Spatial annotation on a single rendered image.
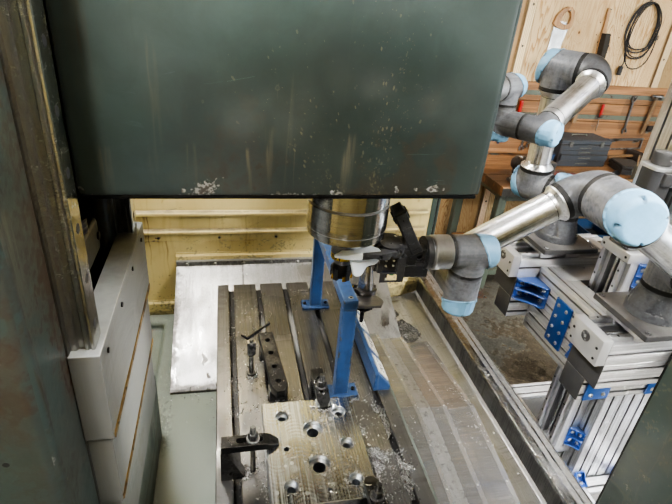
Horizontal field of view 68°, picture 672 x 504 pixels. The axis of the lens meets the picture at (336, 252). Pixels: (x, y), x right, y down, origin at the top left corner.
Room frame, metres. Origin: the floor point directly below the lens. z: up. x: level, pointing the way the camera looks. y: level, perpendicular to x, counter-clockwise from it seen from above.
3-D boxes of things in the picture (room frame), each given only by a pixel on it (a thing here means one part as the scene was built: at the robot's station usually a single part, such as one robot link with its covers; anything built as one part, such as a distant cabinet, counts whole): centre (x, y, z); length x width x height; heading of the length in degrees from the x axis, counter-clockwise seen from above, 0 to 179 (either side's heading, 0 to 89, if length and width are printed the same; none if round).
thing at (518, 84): (1.53, -0.46, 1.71); 0.11 x 0.08 x 0.09; 134
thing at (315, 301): (1.51, 0.06, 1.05); 0.10 x 0.05 x 0.30; 104
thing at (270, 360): (1.12, 0.15, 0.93); 0.26 x 0.05 x 0.06; 19
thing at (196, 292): (1.54, 0.14, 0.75); 0.89 x 0.70 x 0.26; 104
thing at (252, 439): (0.79, 0.16, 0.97); 0.13 x 0.03 x 0.15; 104
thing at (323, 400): (0.99, 0.01, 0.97); 0.13 x 0.03 x 0.15; 14
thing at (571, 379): (1.28, -0.96, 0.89); 0.36 x 0.10 x 0.09; 104
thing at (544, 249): (1.74, -0.84, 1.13); 0.36 x 0.22 x 0.06; 104
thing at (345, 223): (0.90, -0.02, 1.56); 0.16 x 0.16 x 0.12
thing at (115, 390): (0.80, 0.42, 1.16); 0.48 x 0.05 x 0.51; 14
